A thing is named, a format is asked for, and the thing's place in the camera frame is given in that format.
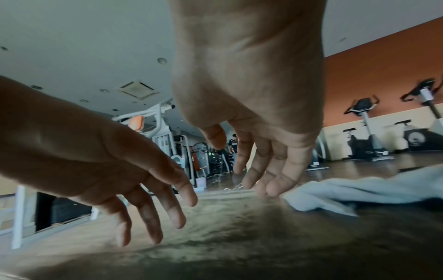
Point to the person's left hand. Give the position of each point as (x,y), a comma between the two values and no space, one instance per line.
(69,153)

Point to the heap of grey towels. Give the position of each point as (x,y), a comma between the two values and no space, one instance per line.
(346,191)

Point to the black elliptical trainer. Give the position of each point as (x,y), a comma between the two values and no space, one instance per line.
(320,147)

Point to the black gym equipment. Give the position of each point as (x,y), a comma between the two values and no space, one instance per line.
(367,147)

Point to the orange padded gym machine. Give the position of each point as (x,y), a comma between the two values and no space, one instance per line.
(136,123)

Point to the grey weight machine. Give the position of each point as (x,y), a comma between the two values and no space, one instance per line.
(188,164)

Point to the grey machine red pad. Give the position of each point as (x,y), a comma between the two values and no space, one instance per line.
(196,161)

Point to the black exercise bike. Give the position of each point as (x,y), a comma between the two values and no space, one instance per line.
(415,139)

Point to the person's right hand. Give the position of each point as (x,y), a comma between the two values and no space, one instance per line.
(249,68)

